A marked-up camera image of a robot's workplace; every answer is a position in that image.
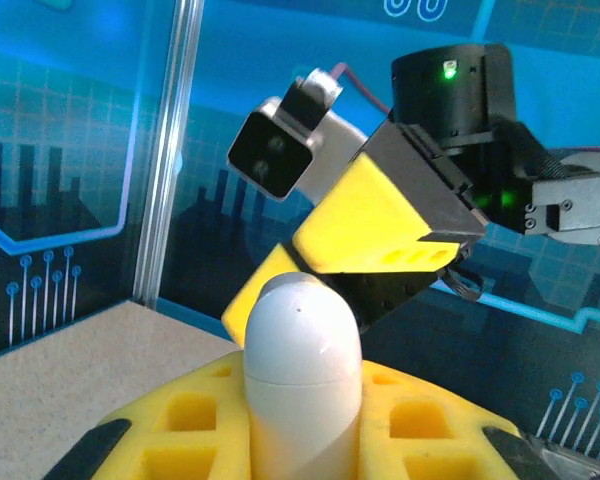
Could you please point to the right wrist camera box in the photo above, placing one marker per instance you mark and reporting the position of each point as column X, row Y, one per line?
column 270, row 155

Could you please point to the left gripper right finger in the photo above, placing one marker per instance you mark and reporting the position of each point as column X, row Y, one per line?
column 420, row 425

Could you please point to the aluminium front rail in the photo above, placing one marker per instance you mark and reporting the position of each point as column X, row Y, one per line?
column 580, row 460

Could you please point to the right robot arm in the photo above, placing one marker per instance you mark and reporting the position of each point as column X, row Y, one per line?
column 580, row 200

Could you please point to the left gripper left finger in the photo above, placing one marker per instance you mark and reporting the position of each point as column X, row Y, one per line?
column 190, row 415

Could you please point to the white charging case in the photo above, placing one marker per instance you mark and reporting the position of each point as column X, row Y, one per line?
column 300, row 350

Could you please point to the aluminium right frame post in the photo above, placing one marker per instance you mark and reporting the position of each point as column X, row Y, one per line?
column 170, row 150

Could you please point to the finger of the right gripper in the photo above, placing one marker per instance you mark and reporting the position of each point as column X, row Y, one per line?
column 375, row 215
column 395, row 295

